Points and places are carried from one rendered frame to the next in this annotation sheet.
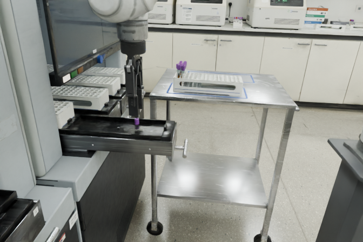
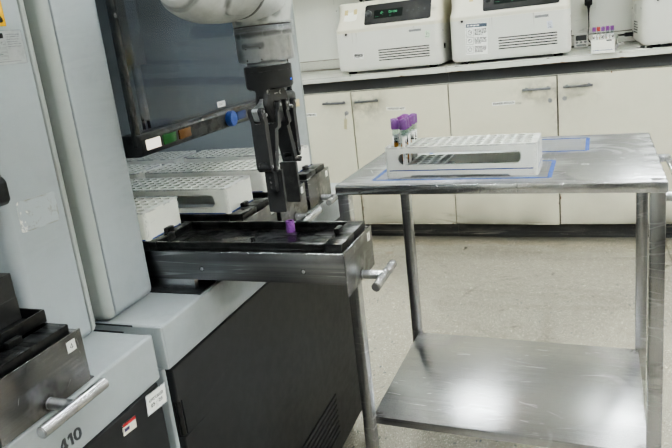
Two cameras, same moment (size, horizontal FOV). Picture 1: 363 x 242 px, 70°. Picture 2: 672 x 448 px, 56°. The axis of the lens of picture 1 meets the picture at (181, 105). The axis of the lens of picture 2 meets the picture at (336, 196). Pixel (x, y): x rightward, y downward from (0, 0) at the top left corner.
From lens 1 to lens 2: 30 cm
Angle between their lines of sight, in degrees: 19
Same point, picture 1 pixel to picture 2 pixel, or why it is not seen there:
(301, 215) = not seen: outside the picture
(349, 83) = not seen: outside the picture
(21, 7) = (70, 21)
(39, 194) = (96, 343)
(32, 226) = (63, 370)
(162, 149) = (327, 271)
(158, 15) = (412, 49)
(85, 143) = (188, 267)
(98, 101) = (225, 196)
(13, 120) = (52, 201)
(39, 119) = (101, 211)
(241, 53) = (621, 113)
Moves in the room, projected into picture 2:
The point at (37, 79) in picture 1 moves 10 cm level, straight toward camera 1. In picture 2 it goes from (97, 140) to (89, 150)
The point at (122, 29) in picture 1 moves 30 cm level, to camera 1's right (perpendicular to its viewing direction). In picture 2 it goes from (242, 43) to (441, 21)
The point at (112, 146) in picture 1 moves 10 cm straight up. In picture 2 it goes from (235, 268) to (225, 207)
